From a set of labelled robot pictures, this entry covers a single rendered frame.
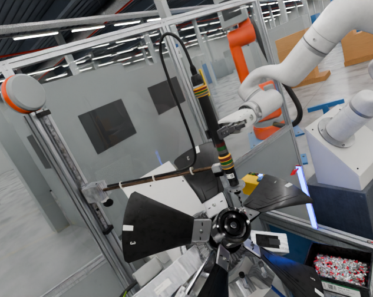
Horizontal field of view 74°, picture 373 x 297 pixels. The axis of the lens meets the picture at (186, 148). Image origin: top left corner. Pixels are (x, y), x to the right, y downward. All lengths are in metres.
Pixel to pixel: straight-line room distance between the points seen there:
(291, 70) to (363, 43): 9.17
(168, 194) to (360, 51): 9.30
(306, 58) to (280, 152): 1.46
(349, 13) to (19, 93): 1.12
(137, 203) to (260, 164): 1.38
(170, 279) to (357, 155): 1.04
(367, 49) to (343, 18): 9.22
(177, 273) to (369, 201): 0.96
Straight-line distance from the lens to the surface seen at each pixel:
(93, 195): 1.17
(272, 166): 2.17
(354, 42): 10.01
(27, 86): 1.22
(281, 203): 0.99
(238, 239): 0.85
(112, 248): 1.37
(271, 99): 0.97
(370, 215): 1.50
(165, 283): 0.94
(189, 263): 0.96
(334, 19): 0.82
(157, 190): 1.15
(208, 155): 0.99
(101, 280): 1.58
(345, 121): 1.36
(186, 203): 1.14
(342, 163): 1.39
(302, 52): 0.85
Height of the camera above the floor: 1.72
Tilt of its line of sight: 16 degrees down
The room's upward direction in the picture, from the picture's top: 22 degrees counter-clockwise
